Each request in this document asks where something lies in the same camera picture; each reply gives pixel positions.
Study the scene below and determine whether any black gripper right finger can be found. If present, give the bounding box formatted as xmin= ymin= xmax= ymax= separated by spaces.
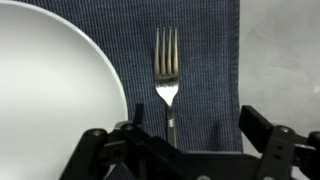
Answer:
xmin=238 ymin=105 xmax=320 ymax=180

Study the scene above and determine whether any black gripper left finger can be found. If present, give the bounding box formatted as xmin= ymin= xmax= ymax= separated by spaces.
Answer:
xmin=59 ymin=103 xmax=168 ymax=180

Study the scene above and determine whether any silver fork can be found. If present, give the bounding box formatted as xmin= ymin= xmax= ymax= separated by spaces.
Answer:
xmin=153 ymin=26 xmax=180 ymax=150

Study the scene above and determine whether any white round plate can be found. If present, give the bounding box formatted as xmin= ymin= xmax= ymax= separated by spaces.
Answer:
xmin=0 ymin=0 xmax=130 ymax=180

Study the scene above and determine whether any dark blue fabric placemat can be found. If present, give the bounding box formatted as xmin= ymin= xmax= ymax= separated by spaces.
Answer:
xmin=14 ymin=0 xmax=244 ymax=180

